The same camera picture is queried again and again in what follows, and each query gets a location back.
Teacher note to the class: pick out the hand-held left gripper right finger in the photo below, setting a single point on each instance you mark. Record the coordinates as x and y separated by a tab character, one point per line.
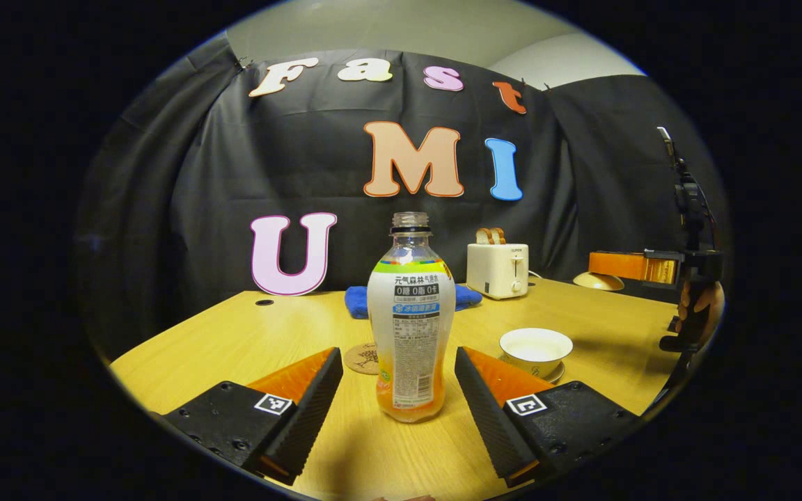
484	416

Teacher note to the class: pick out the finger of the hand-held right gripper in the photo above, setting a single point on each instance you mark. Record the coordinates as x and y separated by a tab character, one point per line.
617	264

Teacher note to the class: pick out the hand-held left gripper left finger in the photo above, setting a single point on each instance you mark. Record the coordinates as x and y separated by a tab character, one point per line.
314	409

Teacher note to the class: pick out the cream teacup lid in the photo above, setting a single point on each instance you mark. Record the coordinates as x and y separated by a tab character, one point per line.
597	282

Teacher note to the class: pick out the round wooden coaster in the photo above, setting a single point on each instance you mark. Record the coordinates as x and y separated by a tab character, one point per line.
359	358

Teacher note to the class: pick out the cream ceramic teacup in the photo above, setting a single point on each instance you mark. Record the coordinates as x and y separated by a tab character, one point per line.
537	351

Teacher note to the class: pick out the clear labelled water bottle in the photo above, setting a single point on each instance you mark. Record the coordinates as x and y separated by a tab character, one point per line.
411	320

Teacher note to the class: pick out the cream teacup saucer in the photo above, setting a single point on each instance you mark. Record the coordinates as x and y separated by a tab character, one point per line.
554	376

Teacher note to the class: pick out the blue towel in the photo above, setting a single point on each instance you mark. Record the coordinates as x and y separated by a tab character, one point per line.
358	303

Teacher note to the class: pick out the white toaster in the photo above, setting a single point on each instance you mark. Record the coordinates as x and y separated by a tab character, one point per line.
497	271

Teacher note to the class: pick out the toast slice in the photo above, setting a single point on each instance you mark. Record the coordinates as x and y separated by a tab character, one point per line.
484	236
498	235

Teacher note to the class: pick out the black backdrop cloth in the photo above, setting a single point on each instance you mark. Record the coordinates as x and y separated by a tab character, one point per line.
234	174

